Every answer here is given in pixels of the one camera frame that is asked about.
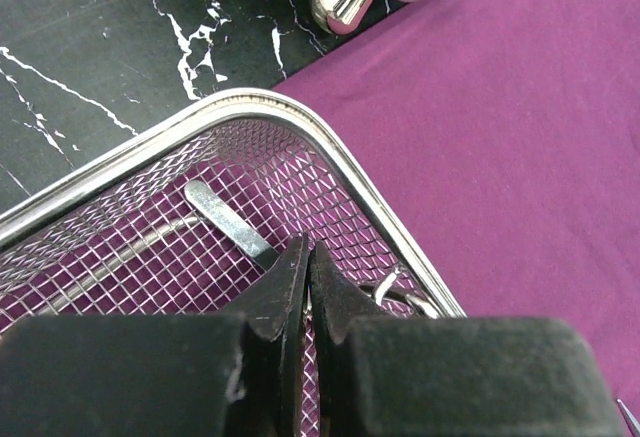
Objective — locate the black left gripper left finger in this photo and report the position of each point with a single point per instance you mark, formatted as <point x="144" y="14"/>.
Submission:
<point x="234" y="372"/>

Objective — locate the steel scalpel handle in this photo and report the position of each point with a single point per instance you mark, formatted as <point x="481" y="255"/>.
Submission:
<point x="231" y="224"/>

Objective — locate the metal mesh instrument tray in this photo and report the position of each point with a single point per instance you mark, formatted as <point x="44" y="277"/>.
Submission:
<point x="118" y="237"/>

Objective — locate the purple cloth drape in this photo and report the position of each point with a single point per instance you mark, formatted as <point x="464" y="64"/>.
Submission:
<point x="505" y="136"/>

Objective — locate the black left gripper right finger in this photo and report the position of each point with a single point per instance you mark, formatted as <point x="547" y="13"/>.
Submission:
<point x="382" y="375"/>

